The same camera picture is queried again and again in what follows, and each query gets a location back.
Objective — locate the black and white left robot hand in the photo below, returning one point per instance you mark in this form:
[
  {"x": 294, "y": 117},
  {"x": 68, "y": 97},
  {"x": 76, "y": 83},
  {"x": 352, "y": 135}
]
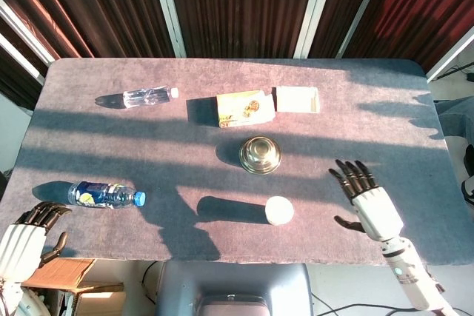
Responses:
[{"x": 18, "y": 245}]

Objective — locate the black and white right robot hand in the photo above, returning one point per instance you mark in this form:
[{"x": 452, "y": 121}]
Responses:
[{"x": 377, "y": 212}]

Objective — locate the white paper cup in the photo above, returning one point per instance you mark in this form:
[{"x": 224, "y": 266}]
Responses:
[{"x": 279, "y": 210}]

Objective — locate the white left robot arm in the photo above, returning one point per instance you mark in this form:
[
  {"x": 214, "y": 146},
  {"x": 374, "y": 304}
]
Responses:
[{"x": 7, "y": 295}]

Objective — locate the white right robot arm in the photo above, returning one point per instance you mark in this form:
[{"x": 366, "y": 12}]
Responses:
[{"x": 411, "y": 275}]

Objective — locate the brown cardboard box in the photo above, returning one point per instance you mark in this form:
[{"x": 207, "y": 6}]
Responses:
[{"x": 66, "y": 275}]

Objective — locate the blue label drink bottle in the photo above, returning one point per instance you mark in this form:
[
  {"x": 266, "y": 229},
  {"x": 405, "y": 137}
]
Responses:
[{"x": 100, "y": 194}]

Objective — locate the black and white device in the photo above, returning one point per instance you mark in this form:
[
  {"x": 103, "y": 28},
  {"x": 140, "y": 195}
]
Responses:
[{"x": 469, "y": 175}]

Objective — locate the blue grey fabric seat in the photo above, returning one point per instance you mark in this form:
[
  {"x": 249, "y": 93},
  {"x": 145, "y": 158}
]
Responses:
[{"x": 457, "y": 116}]

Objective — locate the stainless steel bowl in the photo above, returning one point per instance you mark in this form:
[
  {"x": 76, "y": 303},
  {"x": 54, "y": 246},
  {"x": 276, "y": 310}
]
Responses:
[{"x": 260, "y": 155}]

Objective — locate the open white cardboard box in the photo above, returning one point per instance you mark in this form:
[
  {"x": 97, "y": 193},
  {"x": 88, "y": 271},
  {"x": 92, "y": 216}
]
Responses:
[{"x": 296, "y": 98}]

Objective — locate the grey robot torso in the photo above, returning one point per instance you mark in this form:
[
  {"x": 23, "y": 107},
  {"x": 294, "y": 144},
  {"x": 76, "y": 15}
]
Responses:
[{"x": 233, "y": 286}]

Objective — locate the grey table cloth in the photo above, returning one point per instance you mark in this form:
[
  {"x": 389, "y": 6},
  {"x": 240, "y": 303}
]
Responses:
[{"x": 148, "y": 146}]

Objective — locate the printed cardboard food carton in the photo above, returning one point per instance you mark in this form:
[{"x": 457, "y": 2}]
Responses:
[{"x": 244, "y": 109}]

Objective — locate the clear plastic water bottle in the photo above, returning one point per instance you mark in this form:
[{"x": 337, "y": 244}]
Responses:
[{"x": 146, "y": 97}]

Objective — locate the dark brown pleated curtain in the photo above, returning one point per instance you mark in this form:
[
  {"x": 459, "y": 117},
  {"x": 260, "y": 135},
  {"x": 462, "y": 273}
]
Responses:
[
  {"x": 340, "y": 9},
  {"x": 92, "y": 9},
  {"x": 240, "y": 9}
]

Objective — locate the reddish brown pleated curtain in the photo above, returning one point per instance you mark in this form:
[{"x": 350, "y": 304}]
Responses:
[{"x": 426, "y": 5}]

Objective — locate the white window frame post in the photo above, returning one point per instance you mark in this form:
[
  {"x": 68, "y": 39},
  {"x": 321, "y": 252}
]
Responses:
[
  {"x": 26, "y": 31},
  {"x": 450, "y": 58},
  {"x": 22, "y": 60},
  {"x": 314, "y": 9},
  {"x": 361, "y": 12},
  {"x": 168, "y": 9}
]

